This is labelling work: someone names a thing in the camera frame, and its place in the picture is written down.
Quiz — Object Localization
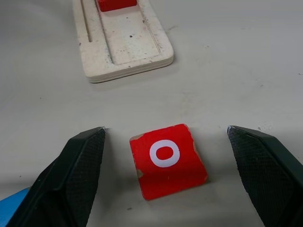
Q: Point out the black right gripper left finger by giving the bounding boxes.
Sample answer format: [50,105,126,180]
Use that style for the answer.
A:
[6,126,106,227]

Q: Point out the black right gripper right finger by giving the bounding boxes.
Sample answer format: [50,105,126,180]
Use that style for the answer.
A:
[226,125,303,227]

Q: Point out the red letter O block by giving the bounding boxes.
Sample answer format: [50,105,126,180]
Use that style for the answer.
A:
[129,123,209,201]

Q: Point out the white wooden tray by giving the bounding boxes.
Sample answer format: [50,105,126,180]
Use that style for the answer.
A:
[72,0,174,83]

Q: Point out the blue block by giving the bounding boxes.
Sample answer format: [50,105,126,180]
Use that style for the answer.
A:
[0,187,31,227]

